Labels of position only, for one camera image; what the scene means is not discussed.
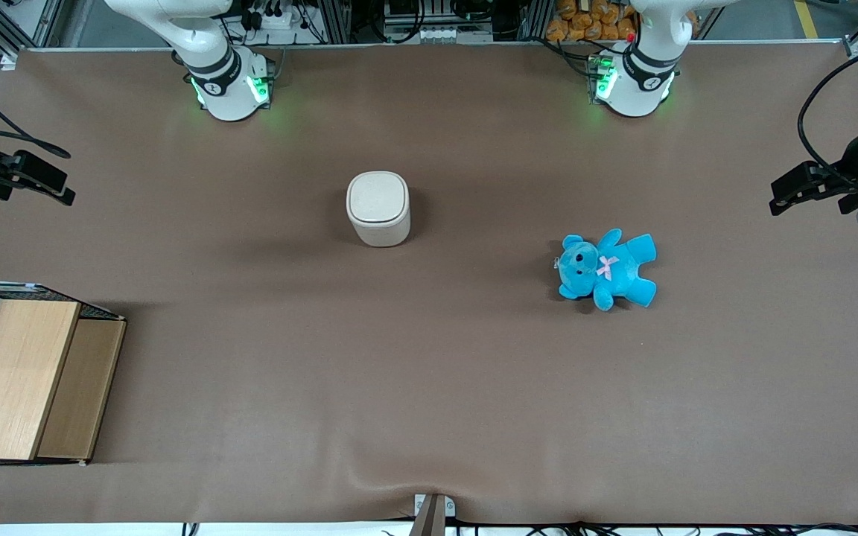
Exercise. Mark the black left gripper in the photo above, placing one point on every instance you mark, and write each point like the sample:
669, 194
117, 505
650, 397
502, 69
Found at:
856, 159

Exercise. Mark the white small trash can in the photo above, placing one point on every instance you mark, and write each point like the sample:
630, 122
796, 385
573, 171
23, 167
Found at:
378, 208

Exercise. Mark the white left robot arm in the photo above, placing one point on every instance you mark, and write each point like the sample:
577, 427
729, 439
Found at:
634, 89

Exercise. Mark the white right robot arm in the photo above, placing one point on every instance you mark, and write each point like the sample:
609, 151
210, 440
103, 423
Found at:
224, 89

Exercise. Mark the wooden panel cabinet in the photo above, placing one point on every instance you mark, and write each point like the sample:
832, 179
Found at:
16, 380

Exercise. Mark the blue teddy bear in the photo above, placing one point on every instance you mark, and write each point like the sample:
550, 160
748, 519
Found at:
608, 269

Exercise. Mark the orange plush toy pile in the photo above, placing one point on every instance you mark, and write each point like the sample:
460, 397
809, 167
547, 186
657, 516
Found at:
593, 18

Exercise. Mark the white power strip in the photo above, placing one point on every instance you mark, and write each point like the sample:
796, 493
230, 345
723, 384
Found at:
276, 18

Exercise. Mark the white terminal block row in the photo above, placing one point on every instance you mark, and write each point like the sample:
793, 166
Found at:
436, 33

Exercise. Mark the brown table cover sheet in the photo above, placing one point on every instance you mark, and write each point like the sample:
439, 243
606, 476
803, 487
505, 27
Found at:
429, 372

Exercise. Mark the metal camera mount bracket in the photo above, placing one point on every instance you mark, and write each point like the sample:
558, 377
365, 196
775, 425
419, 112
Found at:
433, 512

